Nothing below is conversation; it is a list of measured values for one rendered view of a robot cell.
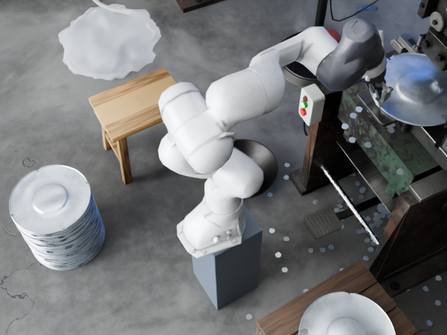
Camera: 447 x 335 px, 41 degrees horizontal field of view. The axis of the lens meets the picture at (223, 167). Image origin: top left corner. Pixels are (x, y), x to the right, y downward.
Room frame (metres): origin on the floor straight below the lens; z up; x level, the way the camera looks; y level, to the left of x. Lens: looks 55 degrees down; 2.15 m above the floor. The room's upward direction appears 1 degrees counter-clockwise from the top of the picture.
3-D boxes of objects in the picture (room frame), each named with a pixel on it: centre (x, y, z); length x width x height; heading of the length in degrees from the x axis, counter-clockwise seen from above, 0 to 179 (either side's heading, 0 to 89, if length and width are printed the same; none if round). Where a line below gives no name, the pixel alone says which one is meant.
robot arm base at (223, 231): (0.94, 0.04, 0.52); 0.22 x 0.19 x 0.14; 120
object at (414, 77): (1.21, -0.59, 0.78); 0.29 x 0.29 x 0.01
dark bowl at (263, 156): (1.43, -0.08, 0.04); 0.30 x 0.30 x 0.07
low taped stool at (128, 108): (1.58, 0.33, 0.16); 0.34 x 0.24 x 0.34; 118
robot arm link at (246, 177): (0.93, -0.03, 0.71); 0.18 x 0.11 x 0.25; 47
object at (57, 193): (1.16, 0.63, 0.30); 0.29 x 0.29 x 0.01
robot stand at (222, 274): (0.96, 0.00, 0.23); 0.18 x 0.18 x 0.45; 30
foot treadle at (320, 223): (1.21, -0.58, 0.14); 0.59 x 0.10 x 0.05; 115
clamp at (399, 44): (1.42, -0.63, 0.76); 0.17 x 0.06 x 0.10; 25
